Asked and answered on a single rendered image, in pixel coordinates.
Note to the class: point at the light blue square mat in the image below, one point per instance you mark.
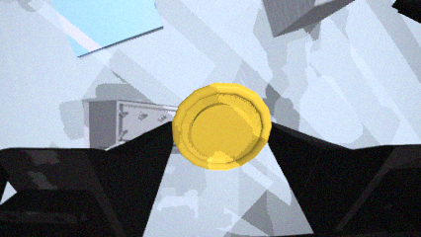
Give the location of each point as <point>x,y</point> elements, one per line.
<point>92,25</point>

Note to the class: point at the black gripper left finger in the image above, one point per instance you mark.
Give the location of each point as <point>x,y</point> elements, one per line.
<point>124,179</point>

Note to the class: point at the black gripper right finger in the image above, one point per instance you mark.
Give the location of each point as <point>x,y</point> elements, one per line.
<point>330,182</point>

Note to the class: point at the yellow plate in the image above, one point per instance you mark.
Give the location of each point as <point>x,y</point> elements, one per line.
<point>221,126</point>

